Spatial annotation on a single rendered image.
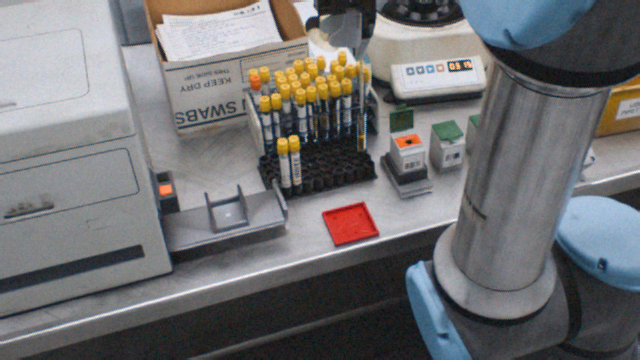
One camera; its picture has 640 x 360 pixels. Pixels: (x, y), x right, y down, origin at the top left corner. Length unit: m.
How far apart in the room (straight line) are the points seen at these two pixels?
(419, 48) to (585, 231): 0.62
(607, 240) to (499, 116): 0.28
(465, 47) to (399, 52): 0.12
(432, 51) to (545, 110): 0.81
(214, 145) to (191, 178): 0.08
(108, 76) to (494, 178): 0.51
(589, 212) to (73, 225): 0.61
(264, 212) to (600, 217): 0.49
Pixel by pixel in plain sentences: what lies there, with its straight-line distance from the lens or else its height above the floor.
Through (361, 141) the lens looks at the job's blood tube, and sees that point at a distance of 1.15.
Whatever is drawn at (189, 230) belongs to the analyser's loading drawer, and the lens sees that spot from 1.06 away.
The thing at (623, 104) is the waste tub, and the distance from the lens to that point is 1.27.
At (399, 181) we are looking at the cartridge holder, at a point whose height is 0.90.
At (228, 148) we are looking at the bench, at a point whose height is 0.87.
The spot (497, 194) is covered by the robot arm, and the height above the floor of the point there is 1.28.
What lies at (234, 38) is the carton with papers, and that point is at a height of 0.94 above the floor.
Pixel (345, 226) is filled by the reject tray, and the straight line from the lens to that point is 1.09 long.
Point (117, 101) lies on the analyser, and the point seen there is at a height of 1.17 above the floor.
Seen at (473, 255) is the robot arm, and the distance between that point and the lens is 0.65.
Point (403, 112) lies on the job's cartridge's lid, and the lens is 1.11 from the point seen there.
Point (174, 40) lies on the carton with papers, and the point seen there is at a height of 0.94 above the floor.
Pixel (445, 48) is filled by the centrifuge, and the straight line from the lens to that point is 1.31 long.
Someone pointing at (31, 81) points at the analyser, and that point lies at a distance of 0.93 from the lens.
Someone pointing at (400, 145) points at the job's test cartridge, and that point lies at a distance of 1.11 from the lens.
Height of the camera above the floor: 1.68
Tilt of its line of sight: 42 degrees down
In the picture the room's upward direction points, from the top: straight up
